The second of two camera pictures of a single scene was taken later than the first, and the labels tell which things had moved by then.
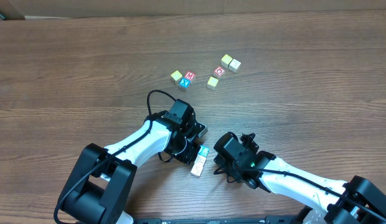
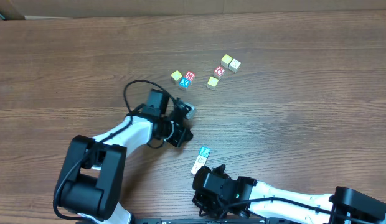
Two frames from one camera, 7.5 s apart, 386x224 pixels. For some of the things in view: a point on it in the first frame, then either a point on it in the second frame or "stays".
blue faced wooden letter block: [203, 150] stays
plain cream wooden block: [234, 65] stays
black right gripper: [222, 162] -> [199, 182]
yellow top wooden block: [225, 60] stays
